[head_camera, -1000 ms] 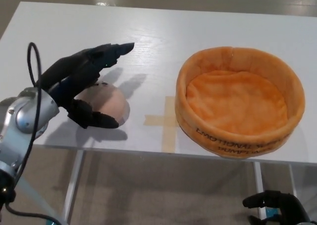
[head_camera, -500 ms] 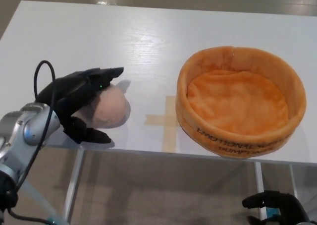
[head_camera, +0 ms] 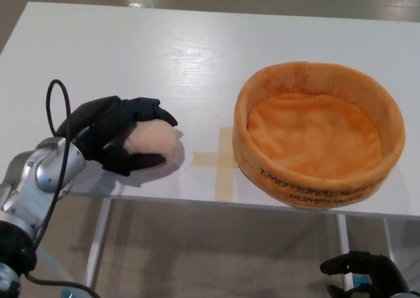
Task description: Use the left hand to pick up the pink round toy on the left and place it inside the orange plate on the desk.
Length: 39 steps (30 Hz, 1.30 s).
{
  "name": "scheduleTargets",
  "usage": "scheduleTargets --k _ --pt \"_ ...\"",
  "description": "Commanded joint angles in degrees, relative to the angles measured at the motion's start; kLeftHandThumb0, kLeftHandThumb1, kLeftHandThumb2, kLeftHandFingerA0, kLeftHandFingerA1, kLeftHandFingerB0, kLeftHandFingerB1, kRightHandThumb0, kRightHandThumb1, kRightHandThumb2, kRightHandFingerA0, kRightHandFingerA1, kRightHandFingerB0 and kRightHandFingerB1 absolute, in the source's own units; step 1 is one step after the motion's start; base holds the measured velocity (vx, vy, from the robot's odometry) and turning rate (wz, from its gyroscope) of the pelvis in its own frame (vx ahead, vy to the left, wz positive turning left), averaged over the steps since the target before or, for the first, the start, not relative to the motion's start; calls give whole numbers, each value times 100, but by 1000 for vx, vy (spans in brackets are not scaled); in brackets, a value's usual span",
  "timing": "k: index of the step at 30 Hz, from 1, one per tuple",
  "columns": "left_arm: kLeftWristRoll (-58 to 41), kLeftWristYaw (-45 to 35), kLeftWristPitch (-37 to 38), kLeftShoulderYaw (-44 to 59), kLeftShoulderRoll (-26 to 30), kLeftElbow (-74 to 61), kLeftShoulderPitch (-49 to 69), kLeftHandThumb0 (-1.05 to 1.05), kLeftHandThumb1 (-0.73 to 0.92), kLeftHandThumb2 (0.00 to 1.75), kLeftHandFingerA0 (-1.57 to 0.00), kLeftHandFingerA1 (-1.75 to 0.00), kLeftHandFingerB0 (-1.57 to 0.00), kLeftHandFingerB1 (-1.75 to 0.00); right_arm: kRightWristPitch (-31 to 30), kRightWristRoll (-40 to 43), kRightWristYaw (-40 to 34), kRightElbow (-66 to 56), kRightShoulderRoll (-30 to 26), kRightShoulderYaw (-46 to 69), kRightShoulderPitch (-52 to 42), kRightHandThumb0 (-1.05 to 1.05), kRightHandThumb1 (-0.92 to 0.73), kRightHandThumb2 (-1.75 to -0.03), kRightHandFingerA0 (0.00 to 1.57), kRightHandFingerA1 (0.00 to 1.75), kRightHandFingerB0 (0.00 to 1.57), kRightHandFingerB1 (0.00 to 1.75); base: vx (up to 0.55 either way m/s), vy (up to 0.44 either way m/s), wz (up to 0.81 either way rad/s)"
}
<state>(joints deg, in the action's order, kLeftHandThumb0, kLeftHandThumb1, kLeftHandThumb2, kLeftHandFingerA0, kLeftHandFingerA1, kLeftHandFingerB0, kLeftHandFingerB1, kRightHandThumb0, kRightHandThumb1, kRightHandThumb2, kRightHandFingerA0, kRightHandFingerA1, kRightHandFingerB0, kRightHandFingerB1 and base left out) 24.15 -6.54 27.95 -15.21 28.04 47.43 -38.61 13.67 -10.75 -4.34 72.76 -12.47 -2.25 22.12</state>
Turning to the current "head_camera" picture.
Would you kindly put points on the white metal table leg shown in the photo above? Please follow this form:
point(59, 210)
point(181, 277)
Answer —
point(388, 235)
point(98, 239)
point(343, 232)

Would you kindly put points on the orange plush round plate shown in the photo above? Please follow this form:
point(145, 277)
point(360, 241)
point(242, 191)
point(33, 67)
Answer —
point(311, 140)

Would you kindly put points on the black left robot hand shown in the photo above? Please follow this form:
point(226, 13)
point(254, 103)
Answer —
point(95, 120)

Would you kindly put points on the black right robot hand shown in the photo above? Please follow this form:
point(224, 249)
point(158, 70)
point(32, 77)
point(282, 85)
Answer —
point(384, 271)

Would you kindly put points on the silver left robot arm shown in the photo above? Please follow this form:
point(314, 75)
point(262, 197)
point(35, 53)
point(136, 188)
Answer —
point(29, 180)

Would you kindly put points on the light grey diagonal bar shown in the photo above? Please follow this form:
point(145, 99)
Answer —
point(54, 268)

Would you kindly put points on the beige masking tape strip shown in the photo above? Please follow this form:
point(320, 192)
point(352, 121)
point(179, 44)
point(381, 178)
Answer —
point(210, 158)
point(224, 183)

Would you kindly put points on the pink round plush toy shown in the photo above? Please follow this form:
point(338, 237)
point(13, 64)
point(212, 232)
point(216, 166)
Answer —
point(154, 138)

